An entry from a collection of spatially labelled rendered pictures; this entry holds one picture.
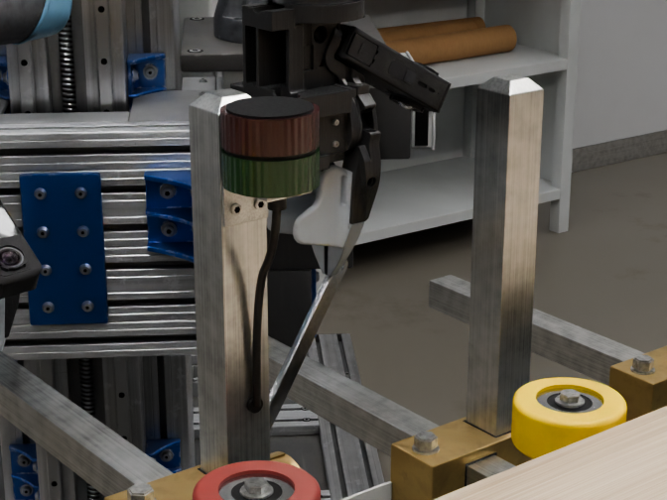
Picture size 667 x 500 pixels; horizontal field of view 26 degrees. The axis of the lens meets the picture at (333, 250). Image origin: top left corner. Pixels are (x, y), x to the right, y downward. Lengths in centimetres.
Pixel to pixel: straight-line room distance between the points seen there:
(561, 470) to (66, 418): 39
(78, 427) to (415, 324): 250
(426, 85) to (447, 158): 341
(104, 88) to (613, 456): 90
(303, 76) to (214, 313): 19
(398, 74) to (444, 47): 294
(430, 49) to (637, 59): 120
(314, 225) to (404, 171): 331
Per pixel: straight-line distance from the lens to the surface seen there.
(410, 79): 108
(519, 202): 109
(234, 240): 92
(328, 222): 106
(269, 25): 101
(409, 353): 340
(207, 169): 92
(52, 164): 161
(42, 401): 115
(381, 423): 119
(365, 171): 104
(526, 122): 107
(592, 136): 492
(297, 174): 86
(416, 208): 400
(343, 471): 238
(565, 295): 379
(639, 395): 128
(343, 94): 103
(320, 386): 125
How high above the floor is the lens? 134
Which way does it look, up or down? 19 degrees down
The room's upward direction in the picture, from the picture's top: straight up
